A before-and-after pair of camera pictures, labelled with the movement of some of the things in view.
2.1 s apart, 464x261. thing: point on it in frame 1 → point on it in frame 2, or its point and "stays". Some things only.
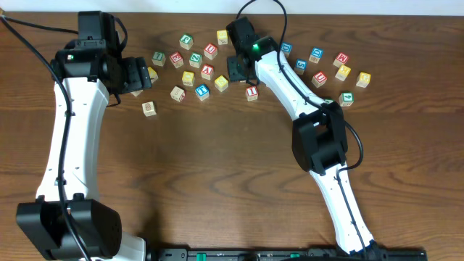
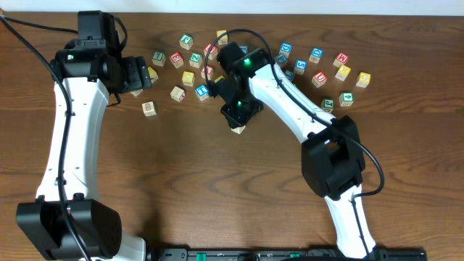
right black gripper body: x=236 y=72 → x=238 y=118
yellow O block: x=188 y=78 stays
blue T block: x=202 y=91 stays
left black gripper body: x=141 y=73 stays
